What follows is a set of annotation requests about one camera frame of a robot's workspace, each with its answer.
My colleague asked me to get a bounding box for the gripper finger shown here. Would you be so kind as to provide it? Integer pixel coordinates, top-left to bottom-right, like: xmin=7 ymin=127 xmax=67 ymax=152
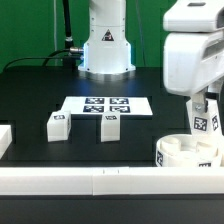
xmin=206 ymin=81 xmax=222 ymax=100
xmin=191 ymin=91 xmax=208 ymax=114

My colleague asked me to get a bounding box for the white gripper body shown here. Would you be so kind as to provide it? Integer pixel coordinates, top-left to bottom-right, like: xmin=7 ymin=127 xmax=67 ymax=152
xmin=163 ymin=0 xmax=224 ymax=96

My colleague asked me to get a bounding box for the round white stool seat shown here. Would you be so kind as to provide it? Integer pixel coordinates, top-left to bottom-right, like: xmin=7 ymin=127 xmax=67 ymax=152
xmin=155 ymin=134 xmax=222 ymax=168

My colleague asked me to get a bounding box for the white front barrier wall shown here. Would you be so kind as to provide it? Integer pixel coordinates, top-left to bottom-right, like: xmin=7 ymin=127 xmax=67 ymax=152
xmin=0 ymin=167 xmax=224 ymax=195

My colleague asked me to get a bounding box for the white barrier wall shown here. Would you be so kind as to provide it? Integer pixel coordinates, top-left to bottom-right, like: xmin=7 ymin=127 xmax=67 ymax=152
xmin=0 ymin=125 xmax=12 ymax=159
xmin=0 ymin=167 xmax=224 ymax=195

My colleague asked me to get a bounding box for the white marker base plate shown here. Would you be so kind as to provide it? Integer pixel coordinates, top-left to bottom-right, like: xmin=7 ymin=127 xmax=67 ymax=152
xmin=62 ymin=96 xmax=153 ymax=116

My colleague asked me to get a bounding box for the black vertical cable post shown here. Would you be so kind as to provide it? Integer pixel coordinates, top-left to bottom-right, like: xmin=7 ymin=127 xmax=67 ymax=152
xmin=62 ymin=0 xmax=75 ymax=68

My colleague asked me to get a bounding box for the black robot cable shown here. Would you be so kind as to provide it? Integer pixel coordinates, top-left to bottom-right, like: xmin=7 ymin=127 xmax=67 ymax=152
xmin=1 ymin=49 xmax=84 ymax=73

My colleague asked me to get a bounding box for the white left barrier wall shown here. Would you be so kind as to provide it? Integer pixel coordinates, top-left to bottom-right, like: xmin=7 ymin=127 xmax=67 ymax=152
xmin=0 ymin=125 xmax=12 ymax=159

